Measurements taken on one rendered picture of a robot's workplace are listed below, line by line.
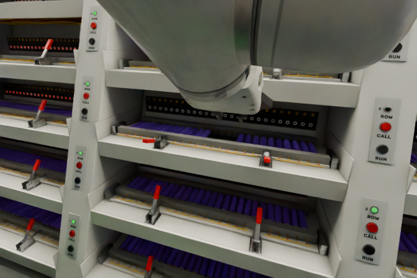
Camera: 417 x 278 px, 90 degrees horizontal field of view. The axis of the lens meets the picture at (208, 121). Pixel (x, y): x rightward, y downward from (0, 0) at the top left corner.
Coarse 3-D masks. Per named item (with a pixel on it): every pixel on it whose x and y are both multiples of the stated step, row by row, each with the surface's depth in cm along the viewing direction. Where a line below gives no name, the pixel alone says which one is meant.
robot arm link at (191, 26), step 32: (96, 0) 10; (128, 0) 8; (160, 0) 8; (192, 0) 8; (224, 0) 8; (256, 0) 8; (128, 32) 11; (160, 32) 10; (192, 32) 10; (224, 32) 9; (160, 64) 14; (192, 64) 13; (224, 64) 12
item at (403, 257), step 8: (408, 216) 53; (408, 224) 53; (416, 224) 52; (400, 232) 51; (408, 232) 51; (416, 232) 51; (400, 240) 48; (408, 240) 48; (416, 240) 49; (400, 248) 47; (408, 248) 47; (416, 248) 47; (400, 256) 44; (408, 256) 44; (416, 256) 44; (400, 264) 45; (408, 264) 44; (416, 264) 44; (400, 272) 42; (408, 272) 43; (416, 272) 42
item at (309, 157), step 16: (128, 128) 59; (144, 128) 60; (176, 144) 54; (192, 144) 55; (208, 144) 53; (224, 144) 52; (240, 144) 51; (288, 160) 47; (304, 160) 48; (320, 160) 47
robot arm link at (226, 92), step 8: (248, 72) 18; (240, 80) 17; (224, 88) 17; (232, 88) 18; (240, 88) 19; (192, 96) 19; (200, 96) 18; (208, 96) 18; (216, 96) 18; (224, 96) 18
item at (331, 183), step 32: (96, 128) 56; (256, 128) 63; (288, 128) 60; (128, 160) 55; (160, 160) 52; (192, 160) 50; (224, 160) 48; (256, 160) 49; (352, 160) 40; (320, 192) 43
